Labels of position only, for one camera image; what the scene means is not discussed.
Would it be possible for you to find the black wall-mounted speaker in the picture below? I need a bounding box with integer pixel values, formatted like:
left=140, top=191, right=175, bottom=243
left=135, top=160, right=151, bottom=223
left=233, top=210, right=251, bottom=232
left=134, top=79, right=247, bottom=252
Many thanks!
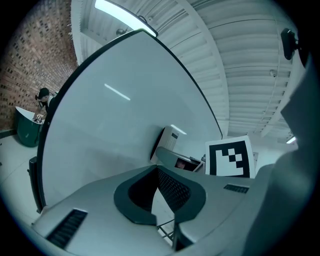
left=280, top=27, right=301, bottom=61

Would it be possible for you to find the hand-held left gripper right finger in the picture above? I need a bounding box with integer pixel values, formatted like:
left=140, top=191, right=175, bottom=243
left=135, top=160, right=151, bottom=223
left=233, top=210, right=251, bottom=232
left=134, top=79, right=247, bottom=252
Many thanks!
left=156, top=164, right=253, bottom=252

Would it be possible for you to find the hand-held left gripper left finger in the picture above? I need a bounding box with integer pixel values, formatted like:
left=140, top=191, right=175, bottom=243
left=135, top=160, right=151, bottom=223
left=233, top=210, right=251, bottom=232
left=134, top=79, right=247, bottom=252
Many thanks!
left=31, top=164, right=174, bottom=256

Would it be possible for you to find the green rounded counter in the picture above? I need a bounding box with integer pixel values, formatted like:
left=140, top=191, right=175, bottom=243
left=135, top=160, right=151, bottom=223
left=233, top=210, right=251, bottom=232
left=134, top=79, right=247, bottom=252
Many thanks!
left=14, top=105, right=46, bottom=148

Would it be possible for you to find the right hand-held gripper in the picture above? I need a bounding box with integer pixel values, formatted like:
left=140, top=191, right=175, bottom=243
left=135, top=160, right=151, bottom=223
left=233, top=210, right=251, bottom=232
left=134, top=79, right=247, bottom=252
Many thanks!
left=155, top=135, right=256, bottom=179

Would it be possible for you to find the white standing air conditioner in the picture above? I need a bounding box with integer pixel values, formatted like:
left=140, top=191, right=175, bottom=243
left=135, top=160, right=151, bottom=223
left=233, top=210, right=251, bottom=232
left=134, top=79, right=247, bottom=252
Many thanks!
left=149, top=125, right=181, bottom=162

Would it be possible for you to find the metal stand frame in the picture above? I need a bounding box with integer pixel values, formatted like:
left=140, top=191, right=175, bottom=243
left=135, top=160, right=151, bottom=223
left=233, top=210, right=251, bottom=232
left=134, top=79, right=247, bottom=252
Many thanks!
left=156, top=218, right=176, bottom=242

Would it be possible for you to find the long ceiling light panel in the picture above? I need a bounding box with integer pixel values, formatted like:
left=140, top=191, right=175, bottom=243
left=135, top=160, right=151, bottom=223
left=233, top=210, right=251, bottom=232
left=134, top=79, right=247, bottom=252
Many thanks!
left=93, top=0, right=159, bottom=38

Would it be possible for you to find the black whiteboard stand post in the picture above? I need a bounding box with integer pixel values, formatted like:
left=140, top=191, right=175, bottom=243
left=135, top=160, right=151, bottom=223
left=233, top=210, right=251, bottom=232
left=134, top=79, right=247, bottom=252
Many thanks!
left=26, top=155, right=45, bottom=215

